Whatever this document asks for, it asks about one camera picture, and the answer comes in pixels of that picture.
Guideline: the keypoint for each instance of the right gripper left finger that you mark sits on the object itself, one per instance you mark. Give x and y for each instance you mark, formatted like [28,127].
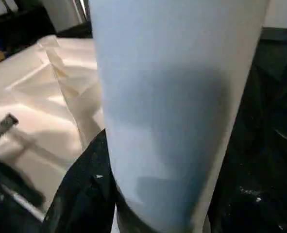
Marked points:
[85,194]

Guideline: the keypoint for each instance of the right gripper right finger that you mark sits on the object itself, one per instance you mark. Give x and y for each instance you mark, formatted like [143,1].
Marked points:
[245,204]

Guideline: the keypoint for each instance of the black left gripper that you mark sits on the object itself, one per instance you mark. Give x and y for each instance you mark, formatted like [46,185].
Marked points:
[2,127]

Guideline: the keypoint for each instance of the white plastic table top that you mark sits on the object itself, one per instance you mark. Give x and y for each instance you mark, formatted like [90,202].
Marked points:
[36,97]

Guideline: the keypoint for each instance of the white plastic table leg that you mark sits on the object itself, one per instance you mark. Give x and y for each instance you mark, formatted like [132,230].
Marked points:
[172,97]

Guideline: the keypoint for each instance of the black mat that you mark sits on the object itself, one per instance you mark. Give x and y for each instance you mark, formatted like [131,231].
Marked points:
[274,97]

